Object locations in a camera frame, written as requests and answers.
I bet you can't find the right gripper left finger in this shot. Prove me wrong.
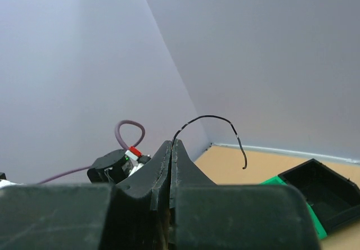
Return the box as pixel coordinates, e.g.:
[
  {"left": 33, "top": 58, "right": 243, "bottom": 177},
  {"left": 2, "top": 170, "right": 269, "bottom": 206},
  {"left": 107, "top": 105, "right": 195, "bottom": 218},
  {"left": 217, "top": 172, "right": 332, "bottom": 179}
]
[{"left": 116, "top": 141, "right": 171, "bottom": 249}]

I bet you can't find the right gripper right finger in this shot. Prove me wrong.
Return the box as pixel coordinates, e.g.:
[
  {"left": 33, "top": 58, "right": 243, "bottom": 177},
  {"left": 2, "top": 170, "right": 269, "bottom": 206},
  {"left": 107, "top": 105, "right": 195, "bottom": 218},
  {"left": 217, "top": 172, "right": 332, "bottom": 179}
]
[{"left": 168, "top": 139, "right": 215, "bottom": 249}]

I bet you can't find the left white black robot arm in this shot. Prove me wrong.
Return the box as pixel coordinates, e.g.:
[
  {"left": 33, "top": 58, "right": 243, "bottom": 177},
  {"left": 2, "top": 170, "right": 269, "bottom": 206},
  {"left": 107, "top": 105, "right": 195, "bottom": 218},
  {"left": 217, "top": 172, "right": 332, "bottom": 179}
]
[{"left": 37, "top": 149, "right": 133, "bottom": 184}]

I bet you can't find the green storage bin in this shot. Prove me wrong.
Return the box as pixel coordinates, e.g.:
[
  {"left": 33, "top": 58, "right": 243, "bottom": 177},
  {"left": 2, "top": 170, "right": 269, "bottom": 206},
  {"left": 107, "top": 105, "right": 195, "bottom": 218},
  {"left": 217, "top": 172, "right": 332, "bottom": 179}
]
[{"left": 261, "top": 176, "right": 327, "bottom": 240}]

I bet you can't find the black storage bin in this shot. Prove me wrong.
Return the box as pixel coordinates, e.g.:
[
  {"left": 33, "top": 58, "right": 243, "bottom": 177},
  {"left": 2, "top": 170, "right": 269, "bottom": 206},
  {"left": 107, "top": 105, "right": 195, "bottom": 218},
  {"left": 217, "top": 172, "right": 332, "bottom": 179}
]
[{"left": 278, "top": 159, "right": 359, "bottom": 236}]

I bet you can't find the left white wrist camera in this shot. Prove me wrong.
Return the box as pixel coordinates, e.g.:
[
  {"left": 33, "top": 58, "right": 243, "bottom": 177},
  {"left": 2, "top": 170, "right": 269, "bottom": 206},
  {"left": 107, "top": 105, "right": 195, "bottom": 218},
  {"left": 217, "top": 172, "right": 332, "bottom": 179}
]
[{"left": 125, "top": 147, "right": 151, "bottom": 176}]

